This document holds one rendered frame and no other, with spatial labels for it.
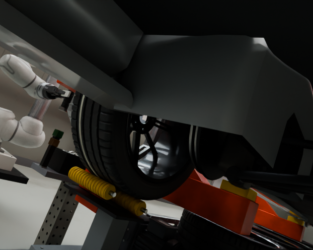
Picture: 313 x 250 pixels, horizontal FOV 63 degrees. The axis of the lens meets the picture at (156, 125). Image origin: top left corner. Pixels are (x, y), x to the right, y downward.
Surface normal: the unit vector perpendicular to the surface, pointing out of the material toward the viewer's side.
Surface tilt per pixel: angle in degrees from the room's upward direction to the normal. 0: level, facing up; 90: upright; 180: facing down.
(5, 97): 90
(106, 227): 90
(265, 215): 90
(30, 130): 85
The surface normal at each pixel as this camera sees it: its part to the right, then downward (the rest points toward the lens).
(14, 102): 0.72, 0.16
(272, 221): -0.56, -0.36
